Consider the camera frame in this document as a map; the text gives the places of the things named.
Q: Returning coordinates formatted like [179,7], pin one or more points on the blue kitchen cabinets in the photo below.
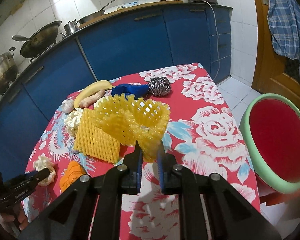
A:
[127,43]

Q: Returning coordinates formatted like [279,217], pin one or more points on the blue plaid shirt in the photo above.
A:
[284,24]

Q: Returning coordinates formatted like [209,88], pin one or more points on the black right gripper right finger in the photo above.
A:
[171,174]

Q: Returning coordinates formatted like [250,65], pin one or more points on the red floral tablecloth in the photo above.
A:
[202,134]

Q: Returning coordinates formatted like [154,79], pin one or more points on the flat yellow foam net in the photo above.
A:
[93,142]

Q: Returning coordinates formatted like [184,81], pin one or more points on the garlic bulb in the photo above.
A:
[67,106]

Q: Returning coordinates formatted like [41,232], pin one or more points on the ginger root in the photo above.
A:
[85,103]

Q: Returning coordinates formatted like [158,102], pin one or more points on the steel wool scrubber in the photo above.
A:
[159,86]

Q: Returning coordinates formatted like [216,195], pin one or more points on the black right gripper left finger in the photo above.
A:
[130,172]

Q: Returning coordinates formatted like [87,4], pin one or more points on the steel stock pot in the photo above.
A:
[8,70]

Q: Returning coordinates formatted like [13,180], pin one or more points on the red bin green rim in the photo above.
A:
[271,130]

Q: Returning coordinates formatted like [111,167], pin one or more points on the small steel pot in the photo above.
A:
[70,28]

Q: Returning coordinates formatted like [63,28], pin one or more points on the black wok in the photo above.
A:
[39,41]

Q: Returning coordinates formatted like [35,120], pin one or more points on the yellow banana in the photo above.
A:
[92,89]

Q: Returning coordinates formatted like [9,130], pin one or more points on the blue cloth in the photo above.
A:
[127,89]

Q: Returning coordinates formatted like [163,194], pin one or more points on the yellow foam fruit net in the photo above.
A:
[130,121]

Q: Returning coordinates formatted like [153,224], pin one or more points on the person's left hand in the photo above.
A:
[7,220]

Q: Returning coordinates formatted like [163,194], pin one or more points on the wooden door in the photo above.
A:
[270,76]

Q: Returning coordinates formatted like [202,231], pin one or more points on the white crumpled tissue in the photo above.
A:
[72,121]

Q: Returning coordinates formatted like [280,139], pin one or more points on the small crumpled white paper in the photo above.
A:
[44,162]

